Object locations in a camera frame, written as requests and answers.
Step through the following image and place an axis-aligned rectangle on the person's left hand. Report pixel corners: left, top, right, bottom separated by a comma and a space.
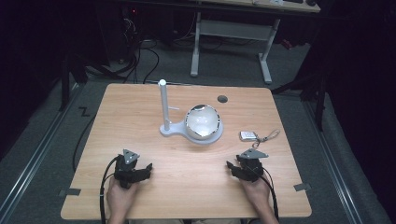
106, 177, 140, 219

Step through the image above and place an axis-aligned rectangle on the bundle of black cables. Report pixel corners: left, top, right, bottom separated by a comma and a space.
83, 17, 162, 85

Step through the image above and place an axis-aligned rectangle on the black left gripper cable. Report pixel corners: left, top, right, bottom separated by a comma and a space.
99, 155, 120, 224

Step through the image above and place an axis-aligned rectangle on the white stand with pole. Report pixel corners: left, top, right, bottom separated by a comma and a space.
157, 78, 225, 147

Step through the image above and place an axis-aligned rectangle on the white key fob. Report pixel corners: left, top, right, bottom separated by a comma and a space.
239, 130, 259, 143

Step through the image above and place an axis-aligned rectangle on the grey tape strip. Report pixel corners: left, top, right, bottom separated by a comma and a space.
292, 182, 312, 192
58, 188, 82, 198

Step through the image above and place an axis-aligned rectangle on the metal floor rail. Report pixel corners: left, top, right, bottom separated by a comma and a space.
0, 83, 84, 224
302, 100, 364, 224

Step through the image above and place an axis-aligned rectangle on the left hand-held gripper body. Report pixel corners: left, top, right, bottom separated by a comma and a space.
113, 148, 142, 189

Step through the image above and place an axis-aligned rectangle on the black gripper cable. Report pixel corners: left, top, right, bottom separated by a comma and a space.
261, 167, 280, 222
99, 155, 120, 224

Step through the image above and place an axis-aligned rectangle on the white-legged wooden desk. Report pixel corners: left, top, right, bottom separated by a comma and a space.
189, 0, 322, 85

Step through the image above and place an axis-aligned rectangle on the black floor tape mark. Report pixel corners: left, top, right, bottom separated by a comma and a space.
78, 106, 92, 119

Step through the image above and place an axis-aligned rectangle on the thin key fob lanyard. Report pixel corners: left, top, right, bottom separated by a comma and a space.
251, 128, 281, 150

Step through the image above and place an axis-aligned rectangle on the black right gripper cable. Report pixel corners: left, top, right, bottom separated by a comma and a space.
261, 167, 280, 222

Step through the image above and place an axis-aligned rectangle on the black metal stand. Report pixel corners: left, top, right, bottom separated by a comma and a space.
271, 60, 329, 133
58, 50, 90, 112

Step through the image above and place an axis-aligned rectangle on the person's right hand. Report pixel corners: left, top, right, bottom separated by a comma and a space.
238, 175, 273, 214

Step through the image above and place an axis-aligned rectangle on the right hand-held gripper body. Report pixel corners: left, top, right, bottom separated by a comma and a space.
234, 147, 270, 184

